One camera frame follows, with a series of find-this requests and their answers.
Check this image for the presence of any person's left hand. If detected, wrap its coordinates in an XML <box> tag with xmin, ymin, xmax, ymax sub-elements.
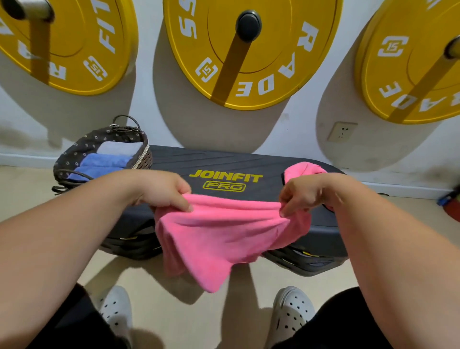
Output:
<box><xmin>134</xmin><ymin>170</ymin><xmax>194</xmax><ymax>213</ymax></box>

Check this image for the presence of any person's right hand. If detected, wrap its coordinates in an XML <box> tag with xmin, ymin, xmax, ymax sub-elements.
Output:
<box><xmin>279</xmin><ymin>174</ymin><xmax>333</xmax><ymax>218</ymax></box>

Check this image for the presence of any pink towel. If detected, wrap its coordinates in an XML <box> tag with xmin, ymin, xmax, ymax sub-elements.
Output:
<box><xmin>154</xmin><ymin>161</ymin><xmax>328</xmax><ymax>294</ymax></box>

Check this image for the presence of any black aerobic step platform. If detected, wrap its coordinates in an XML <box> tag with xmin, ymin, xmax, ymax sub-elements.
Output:
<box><xmin>100</xmin><ymin>145</ymin><xmax>349</xmax><ymax>277</ymax></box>

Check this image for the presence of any light grey folded towel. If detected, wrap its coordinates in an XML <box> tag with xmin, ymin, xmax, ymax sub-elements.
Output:
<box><xmin>96</xmin><ymin>141</ymin><xmax>144</xmax><ymax>157</ymax></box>

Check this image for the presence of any blue folded towel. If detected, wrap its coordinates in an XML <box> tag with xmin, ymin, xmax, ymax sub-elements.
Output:
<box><xmin>67</xmin><ymin>153</ymin><xmax>133</xmax><ymax>181</ymax></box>

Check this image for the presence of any dark wicker basket with liner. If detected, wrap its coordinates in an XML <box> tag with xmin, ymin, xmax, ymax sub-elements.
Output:
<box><xmin>51</xmin><ymin>115</ymin><xmax>153</xmax><ymax>195</ymax></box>

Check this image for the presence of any white clog shoe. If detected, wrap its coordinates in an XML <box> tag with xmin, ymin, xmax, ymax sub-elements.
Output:
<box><xmin>265</xmin><ymin>286</ymin><xmax>316</xmax><ymax>349</ymax></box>
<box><xmin>96</xmin><ymin>285</ymin><xmax>133</xmax><ymax>347</ymax></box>

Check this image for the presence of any yellow weight plate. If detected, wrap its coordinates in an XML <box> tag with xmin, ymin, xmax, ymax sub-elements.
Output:
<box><xmin>355</xmin><ymin>0</ymin><xmax>460</xmax><ymax>125</ymax></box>
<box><xmin>0</xmin><ymin>0</ymin><xmax>139</xmax><ymax>96</ymax></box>
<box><xmin>163</xmin><ymin>0</ymin><xmax>344</xmax><ymax>111</ymax></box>

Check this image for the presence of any red fire extinguisher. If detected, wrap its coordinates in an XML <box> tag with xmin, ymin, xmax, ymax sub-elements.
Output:
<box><xmin>437</xmin><ymin>191</ymin><xmax>460</xmax><ymax>223</ymax></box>

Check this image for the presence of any white wall socket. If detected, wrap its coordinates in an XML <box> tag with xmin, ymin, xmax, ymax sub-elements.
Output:
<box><xmin>326</xmin><ymin>122</ymin><xmax>359</xmax><ymax>143</ymax></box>

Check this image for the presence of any black wall peg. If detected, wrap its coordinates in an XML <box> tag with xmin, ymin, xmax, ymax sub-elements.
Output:
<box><xmin>235</xmin><ymin>10</ymin><xmax>262</xmax><ymax>42</ymax></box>

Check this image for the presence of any silver wall peg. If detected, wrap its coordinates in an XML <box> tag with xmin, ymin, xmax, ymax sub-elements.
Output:
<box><xmin>444</xmin><ymin>35</ymin><xmax>460</xmax><ymax>60</ymax></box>
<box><xmin>1</xmin><ymin>0</ymin><xmax>55</xmax><ymax>22</ymax></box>

